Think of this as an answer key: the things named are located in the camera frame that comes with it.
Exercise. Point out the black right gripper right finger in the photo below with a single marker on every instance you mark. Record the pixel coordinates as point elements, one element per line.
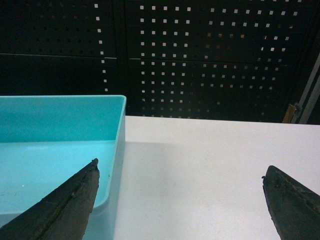
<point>294,208</point>

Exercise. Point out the teal plastic bin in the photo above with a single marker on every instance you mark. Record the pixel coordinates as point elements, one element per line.
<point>44,140</point>

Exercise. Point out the grey metal frame post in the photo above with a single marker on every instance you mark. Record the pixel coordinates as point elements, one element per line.
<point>304,99</point>

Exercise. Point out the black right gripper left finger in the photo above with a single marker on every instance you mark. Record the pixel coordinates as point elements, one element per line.
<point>61,215</point>

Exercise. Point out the black perforated back panel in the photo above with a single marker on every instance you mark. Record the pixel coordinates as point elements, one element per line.
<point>235,60</point>

